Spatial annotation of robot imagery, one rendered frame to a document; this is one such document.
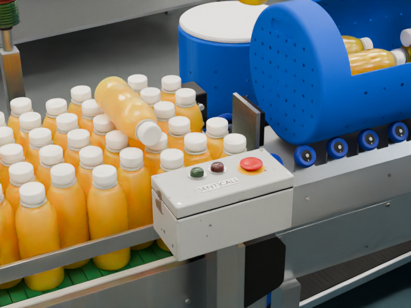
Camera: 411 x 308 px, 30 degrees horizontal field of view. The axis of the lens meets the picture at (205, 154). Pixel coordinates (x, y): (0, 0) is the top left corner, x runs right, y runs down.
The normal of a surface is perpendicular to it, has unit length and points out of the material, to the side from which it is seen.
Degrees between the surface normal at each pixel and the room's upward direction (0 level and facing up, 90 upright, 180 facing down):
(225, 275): 90
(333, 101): 90
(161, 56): 0
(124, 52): 0
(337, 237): 110
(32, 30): 0
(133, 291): 90
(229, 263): 90
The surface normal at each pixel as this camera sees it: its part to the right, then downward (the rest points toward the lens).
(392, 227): 0.41, 0.71
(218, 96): -0.31, 0.48
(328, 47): 0.32, -0.25
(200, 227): 0.43, 0.45
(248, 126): -0.90, 0.22
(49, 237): 0.73, 0.34
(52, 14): 0.00, -0.86
